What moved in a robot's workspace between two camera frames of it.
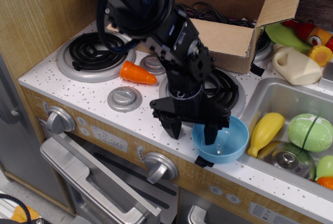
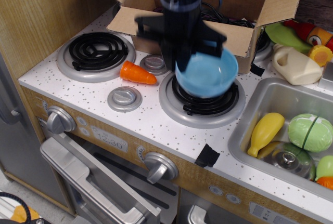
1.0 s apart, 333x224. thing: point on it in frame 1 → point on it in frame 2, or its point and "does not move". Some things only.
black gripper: x=184 y=101 → x=179 y=32
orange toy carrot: x=136 y=73 does not move
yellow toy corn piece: x=321 y=54 does not move
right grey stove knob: x=159 y=166 does not move
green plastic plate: x=283 y=35 does not move
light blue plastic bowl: x=231 y=141 → x=207 y=75
